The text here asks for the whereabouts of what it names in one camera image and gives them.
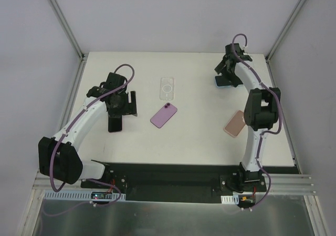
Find purple phone black screen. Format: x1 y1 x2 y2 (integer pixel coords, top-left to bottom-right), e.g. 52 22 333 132
150 103 177 128

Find clear purple phone case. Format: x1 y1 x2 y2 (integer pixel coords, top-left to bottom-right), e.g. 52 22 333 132
159 77 175 101

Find pink phone case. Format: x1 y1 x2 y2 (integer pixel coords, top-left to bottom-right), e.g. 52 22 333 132
223 110 246 138

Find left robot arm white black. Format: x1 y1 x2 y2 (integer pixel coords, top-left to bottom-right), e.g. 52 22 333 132
38 73 137 188

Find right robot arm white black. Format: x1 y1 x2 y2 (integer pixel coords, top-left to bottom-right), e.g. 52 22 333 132
215 43 282 193

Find left white cable duct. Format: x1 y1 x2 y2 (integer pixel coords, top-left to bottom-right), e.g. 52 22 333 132
44 190 126 202

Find white cable duct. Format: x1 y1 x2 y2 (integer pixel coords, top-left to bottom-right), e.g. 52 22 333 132
220 194 239 205
44 190 126 202

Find left aluminium corner post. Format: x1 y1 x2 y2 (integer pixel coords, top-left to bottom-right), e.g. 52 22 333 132
47 0 85 61

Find aluminium corner post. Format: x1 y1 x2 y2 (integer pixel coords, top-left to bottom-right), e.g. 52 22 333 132
47 0 85 61
265 0 307 63

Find right aluminium corner post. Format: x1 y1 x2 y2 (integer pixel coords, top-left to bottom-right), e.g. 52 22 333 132
265 0 307 63

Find right white cable duct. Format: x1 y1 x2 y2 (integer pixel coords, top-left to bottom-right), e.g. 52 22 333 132
220 194 239 205

